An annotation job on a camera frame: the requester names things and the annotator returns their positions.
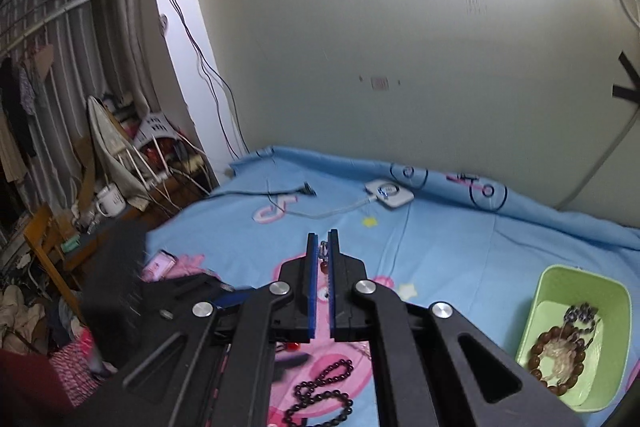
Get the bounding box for green plastic basket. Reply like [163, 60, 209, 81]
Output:
[515, 264, 632, 412]

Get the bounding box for dark wall cables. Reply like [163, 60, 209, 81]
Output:
[150, 0, 248, 158]

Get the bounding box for brown wooden bead bracelet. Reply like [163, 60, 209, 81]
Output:
[529, 326, 587, 397]

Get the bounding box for blue cartoon pig bed sheet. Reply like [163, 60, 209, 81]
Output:
[50, 146, 640, 427]

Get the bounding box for pale wall cable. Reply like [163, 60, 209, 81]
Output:
[555, 0, 640, 212]

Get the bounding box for dark and white bead bracelet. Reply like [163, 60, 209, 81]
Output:
[564, 303, 601, 338]

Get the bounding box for wooden side table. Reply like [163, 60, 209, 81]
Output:
[60, 167, 218, 273]

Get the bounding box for white laundry basket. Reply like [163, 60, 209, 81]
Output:
[131, 112, 183, 150]

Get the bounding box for translucent white bracelet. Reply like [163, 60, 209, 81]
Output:
[542, 337, 583, 380]

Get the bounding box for pile of clothes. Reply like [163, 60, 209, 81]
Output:
[0, 284, 51, 353]

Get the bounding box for pink patterned cloth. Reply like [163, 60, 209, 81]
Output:
[50, 332, 118, 408]

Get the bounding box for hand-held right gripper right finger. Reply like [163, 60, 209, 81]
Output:
[329, 229, 586, 427]

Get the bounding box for red bead bracelet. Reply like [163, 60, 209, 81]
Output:
[318, 241, 332, 303]

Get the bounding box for grey curtain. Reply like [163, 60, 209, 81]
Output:
[0, 0, 196, 218]

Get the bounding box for black cable with connector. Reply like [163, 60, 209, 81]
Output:
[210, 183, 317, 200]

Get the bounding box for pink phone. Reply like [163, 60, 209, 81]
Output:
[141, 249, 177, 282]

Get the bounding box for white cable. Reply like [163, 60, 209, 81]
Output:
[267, 194, 373, 219]

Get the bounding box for black bead bracelet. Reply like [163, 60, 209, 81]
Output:
[282, 389, 354, 427]

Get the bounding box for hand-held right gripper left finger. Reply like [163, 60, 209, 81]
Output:
[70, 233, 319, 427]

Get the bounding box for black tape strips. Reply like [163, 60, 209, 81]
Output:
[612, 52, 640, 100]

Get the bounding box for wooden chair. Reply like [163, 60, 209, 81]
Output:
[24, 204, 83, 303]

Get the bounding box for white square controller device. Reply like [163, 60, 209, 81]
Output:
[364, 178, 415, 210]

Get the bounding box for white mug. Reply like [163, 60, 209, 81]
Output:
[95, 184, 126, 218]

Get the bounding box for hanging clothes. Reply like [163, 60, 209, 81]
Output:
[0, 44, 56, 182]

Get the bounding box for small colourful items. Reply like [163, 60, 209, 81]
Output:
[294, 358, 354, 400]

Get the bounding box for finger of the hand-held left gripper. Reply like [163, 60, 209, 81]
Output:
[142, 273, 236, 323]

